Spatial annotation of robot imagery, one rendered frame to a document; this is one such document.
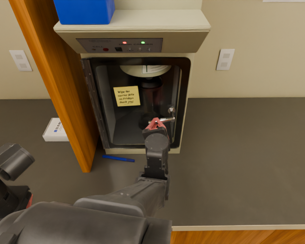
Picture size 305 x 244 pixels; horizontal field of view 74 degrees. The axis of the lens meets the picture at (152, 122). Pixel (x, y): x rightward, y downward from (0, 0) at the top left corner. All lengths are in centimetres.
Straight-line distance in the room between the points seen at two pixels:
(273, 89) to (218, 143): 55
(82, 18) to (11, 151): 32
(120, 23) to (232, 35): 73
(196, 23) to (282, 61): 88
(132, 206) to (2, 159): 39
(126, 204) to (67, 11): 39
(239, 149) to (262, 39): 54
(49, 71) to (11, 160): 22
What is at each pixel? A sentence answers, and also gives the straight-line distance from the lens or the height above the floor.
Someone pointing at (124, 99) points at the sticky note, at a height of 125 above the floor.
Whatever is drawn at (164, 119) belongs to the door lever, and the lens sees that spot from 66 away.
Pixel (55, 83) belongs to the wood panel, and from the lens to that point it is 59.
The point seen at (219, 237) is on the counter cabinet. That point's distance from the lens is 101.
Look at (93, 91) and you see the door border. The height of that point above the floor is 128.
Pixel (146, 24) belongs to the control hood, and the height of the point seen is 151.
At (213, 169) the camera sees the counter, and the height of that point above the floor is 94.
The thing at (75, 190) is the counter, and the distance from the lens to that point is 86.
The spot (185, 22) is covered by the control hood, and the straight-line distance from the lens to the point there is 48.
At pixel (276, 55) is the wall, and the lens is 126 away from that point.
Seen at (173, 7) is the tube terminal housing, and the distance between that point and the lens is 56.
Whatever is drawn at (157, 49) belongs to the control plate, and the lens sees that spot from 54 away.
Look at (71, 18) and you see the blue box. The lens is 48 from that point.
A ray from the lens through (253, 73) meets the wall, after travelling 126.
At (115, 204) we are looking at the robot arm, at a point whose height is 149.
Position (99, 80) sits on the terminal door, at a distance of 65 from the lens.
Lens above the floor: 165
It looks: 44 degrees down
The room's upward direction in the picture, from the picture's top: straight up
